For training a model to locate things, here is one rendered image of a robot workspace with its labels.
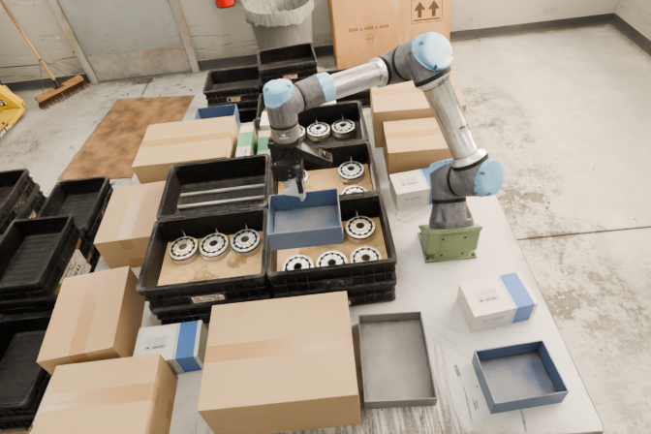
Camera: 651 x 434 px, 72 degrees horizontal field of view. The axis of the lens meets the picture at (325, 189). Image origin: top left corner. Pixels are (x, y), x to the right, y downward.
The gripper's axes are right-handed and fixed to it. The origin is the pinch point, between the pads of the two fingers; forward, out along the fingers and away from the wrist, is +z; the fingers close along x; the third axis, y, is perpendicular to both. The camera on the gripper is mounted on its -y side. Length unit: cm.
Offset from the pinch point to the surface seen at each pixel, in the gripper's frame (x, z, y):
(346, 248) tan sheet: -5.5, 28.4, -10.5
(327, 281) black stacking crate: 9.7, 26.7, -4.1
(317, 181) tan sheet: -40.3, 25.0, -0.8
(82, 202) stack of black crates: -94, 65, 137
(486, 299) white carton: 15, 34, -52
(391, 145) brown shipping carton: -55, 21, -32
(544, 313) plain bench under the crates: 15, 44, -71
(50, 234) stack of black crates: -59, 57, 135
